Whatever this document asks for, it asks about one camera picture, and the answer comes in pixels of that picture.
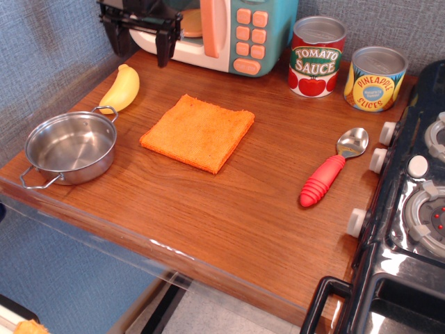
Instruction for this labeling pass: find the yellow toy banana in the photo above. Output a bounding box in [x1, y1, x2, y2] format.
[99, 64, 140, 115]

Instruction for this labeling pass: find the orange microwave plate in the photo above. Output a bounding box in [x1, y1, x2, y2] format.
[181, 8, 202, 38]

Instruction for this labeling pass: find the red handled metal spoon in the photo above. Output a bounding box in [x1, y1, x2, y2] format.
[300, 127, 369, 207]

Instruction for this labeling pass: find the black toy stove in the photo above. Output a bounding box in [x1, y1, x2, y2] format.
[300, 61, 444, 333]

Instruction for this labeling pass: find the orange folded towel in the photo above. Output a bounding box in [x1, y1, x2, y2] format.
[140, 94, 254, 175]

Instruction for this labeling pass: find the tomato sauce can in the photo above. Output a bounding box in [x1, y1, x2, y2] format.
[288, 16, 347, 98]

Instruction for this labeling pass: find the pineapple slices can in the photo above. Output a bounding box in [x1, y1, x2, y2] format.
[343, 46, 408, 112]

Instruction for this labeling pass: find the toy microwave oven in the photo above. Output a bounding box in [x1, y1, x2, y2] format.
[123, 0, 300, 79]

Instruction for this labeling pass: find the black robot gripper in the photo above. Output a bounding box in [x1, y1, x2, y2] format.
[97, 0, 182, 67]

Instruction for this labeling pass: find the small steel pot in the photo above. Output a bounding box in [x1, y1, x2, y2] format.
[19, 106, 119, 189]

